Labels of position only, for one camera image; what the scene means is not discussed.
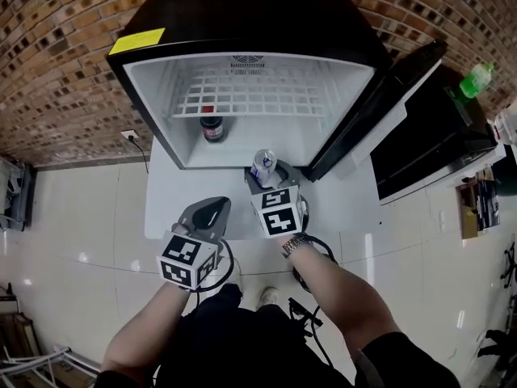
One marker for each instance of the clear dispenser jug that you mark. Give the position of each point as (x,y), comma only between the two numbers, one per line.
(507,125)

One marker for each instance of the silver drink can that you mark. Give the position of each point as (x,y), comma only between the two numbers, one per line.
(264,164)

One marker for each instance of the person's black trousers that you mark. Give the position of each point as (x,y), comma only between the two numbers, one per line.
(226,301)

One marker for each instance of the yellow fridge label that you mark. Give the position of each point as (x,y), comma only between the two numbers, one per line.
(137,40)

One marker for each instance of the black round waste bin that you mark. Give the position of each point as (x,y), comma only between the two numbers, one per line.
(301,277)

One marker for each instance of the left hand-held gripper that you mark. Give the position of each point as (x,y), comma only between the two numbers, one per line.
(179,253)

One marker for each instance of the cardboard box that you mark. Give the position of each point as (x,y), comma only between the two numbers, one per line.
(478,212)

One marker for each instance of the person's right forearm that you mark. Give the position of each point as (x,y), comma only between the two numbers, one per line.
(343,305)

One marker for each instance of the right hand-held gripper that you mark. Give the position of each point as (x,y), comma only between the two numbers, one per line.
(278,220)

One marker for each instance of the black mini fridge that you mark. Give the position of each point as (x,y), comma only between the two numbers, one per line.
(250,14)

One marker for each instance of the white metal tube frame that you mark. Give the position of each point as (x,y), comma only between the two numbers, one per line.
(40,360)

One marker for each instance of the black waist harness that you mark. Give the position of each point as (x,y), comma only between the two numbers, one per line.
(303,317)

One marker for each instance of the white sneaker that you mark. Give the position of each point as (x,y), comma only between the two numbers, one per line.
(268,296)
(237,273)

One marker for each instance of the person's black shirt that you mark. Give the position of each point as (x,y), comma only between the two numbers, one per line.
(250,358)

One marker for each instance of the black fridge door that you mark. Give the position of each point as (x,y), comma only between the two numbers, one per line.
(363,136)

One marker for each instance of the person's left forearm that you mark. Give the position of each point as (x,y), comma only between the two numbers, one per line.
(137,330)

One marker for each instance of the silver wristwatch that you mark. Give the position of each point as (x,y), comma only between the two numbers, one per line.
(297,245)

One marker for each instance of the dark green round seat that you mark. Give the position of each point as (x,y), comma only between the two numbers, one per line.
(507,184)

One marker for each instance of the grey metal rack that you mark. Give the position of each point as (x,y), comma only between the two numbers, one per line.
(14,192)

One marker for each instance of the dark cola bottle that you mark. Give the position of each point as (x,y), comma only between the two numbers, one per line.
(213,129)

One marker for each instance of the white wall socket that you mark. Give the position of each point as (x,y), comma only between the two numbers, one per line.
(130,135)

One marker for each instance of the black glass-door cabinet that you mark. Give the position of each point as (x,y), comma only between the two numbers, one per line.
(428,144)

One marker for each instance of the green plastic bottle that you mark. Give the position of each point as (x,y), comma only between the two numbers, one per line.
(476,81)

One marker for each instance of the white table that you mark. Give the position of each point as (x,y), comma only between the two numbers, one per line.
(169,200)

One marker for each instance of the black office chair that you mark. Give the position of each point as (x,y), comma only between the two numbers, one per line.
(509,263)

